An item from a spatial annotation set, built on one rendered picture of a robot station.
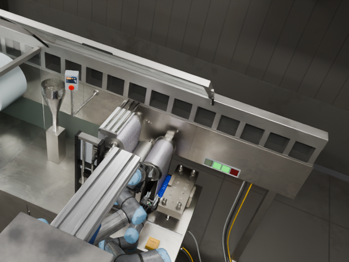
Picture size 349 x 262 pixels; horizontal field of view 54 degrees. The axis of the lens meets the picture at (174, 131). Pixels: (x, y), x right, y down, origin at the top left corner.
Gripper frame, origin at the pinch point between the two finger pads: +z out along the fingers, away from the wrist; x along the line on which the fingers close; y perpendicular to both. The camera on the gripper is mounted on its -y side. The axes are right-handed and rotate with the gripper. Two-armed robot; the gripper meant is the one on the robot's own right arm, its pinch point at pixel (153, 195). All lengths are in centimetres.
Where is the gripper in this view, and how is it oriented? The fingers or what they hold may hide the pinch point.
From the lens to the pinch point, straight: 215.8
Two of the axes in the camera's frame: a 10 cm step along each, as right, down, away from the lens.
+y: 1.8, -7.5, -6.3
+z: 3.2, -5.6, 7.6
